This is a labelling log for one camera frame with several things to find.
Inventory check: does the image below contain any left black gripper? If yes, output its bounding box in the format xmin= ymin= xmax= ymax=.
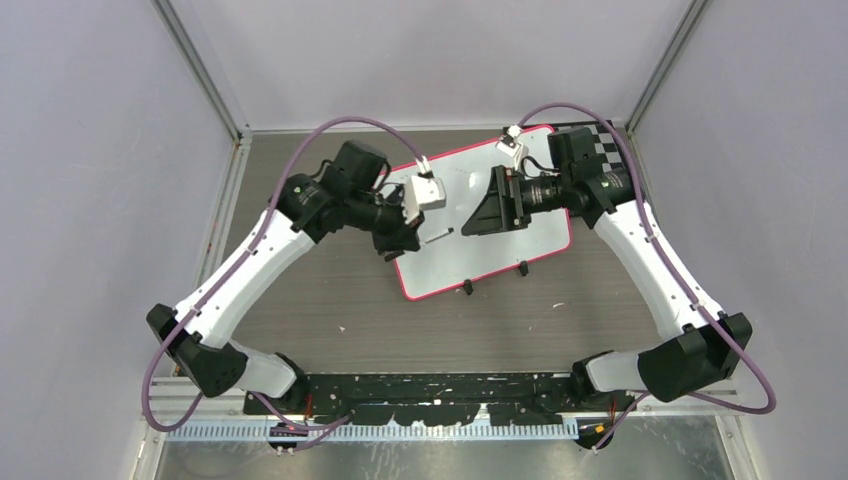
xmin=346 ymin=182 xmax=424 ymax=255

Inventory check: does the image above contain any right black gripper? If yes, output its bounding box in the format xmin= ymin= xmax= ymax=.
xmin=462 ymin=164 xmax=571 ymax=236

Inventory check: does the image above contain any whiteboard marker pen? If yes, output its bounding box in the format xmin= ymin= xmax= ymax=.
xmin=421 ymin=227 xmax=454 ymax=245

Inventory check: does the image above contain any pink framed whiteboard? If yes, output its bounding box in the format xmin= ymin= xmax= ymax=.
xmin=393 ymin=138 xmax=572 ymax=301

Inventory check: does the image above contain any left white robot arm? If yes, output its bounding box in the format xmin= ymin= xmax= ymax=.
xmin=146 ymin=140 xmax=445 ymax=414

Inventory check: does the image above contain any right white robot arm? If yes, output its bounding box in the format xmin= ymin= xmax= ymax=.
xmin=461 ymin=127 xmax=753 ymax=411

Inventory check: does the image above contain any black white checkerboard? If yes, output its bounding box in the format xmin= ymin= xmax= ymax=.
xmin=552 ymin=121 xmax=628 ymax=172

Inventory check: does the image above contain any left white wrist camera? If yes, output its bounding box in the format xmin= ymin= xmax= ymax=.
xmin=402 ymin=175 xmax=447 ymax=224

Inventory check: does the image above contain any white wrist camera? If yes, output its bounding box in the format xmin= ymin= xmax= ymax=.
xmin=402 ymin=175 xmax=447 ymax=224
xmin=495 ymin=125 xmax=528 ymax=170

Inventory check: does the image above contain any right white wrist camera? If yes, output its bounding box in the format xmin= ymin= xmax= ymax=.
xmin=495 ymin=125 xmax=528 ymax=170

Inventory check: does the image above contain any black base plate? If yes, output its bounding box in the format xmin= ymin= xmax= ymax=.
xmin=242 ymin=372 xmax=637 ymax=429

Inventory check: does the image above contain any slotted cable duct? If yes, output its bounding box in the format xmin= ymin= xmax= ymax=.
xmin=168 ymin=419 xmax=579 ymax=443

